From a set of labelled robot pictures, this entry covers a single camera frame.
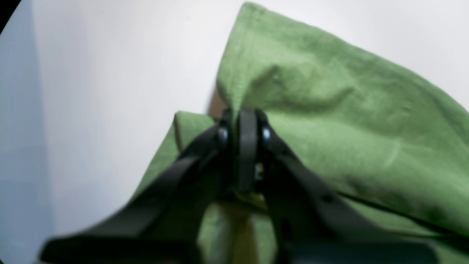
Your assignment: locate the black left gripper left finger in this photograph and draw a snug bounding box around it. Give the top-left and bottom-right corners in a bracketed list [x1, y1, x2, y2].
[39, 110, 233, 264]

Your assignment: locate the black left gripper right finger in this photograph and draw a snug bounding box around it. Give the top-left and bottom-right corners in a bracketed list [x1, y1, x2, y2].
[238, 110, 439, 264]

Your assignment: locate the green t-shirt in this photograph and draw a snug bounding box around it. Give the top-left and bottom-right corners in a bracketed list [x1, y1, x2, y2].
[132, 2, 469, 264]

